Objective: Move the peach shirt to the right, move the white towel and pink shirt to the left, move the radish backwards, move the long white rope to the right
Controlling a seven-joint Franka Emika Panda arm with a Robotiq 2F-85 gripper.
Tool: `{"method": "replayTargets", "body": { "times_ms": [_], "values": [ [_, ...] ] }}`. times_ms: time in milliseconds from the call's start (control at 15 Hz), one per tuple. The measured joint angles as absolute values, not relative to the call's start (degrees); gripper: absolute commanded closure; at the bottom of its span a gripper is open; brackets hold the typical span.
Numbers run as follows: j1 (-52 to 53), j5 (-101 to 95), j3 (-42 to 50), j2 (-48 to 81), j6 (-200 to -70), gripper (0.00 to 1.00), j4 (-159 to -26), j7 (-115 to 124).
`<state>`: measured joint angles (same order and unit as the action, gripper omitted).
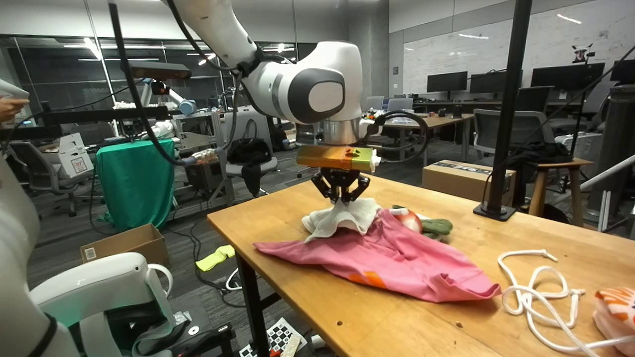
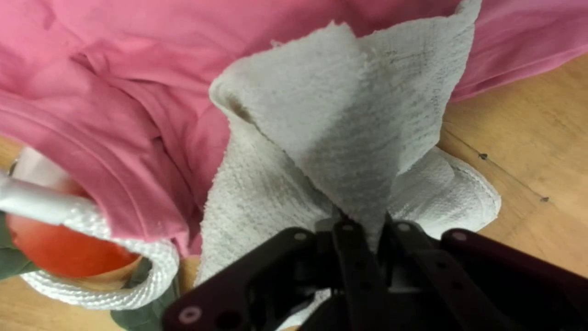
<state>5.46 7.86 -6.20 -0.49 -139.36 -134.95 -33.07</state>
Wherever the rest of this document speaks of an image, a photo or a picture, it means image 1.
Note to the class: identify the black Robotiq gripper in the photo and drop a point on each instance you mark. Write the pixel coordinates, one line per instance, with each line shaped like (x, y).
(341, 174)

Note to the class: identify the white towel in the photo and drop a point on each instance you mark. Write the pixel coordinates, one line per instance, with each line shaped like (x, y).
(331, 220)

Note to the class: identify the pink shirt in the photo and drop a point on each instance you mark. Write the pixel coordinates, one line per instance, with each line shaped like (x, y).
(398, 263)

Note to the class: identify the peach printed shirt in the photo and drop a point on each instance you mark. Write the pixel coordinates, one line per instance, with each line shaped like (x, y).
(616, 313)

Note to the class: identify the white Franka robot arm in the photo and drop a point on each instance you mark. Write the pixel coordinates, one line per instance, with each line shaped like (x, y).
(265, 79)

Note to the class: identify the black bag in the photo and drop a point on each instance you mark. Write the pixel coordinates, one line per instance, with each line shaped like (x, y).
(251, 158)

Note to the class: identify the green plush toy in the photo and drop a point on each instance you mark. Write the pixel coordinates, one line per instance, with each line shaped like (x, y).
(438, 228)

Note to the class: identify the cardboard box with black tape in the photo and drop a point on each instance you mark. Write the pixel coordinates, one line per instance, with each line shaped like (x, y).
(458, 178)

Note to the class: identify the wooden office desk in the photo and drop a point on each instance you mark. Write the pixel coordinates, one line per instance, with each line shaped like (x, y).
(444, 119)

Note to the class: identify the yellow green foam piece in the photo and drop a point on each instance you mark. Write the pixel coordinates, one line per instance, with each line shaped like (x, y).
(216, 257)

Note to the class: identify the checkerboard calibration board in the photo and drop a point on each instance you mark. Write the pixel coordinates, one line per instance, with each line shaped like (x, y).
(281, 333)

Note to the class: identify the black stand pole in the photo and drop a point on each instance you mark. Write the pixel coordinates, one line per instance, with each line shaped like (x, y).
(507, 99)

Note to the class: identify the grey mesh office chair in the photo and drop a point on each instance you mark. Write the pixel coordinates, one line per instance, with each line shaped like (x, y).
(537, 128)

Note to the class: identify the black cloth bundle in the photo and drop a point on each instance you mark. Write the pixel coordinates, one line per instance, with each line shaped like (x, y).
(543, 152)

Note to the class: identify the green cloth cover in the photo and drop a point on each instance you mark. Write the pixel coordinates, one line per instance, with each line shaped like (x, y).
(136, 180)

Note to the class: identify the wooden stool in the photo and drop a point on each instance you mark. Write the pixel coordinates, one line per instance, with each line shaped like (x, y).
(563, 164)

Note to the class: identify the black lamp head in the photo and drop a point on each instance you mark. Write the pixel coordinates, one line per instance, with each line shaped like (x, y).
(156, 69)

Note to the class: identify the small open cardboard box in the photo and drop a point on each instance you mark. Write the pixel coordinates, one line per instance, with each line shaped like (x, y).
(126, 240)

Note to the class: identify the white printed box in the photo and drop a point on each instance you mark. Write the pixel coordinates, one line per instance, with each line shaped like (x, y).
(75, 154)

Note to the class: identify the dark grey cylinder bin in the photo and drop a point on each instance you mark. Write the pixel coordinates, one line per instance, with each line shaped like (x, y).
(618, 144)

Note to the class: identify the white metal rail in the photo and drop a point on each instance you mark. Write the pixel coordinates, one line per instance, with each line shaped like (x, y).
(606, 174)

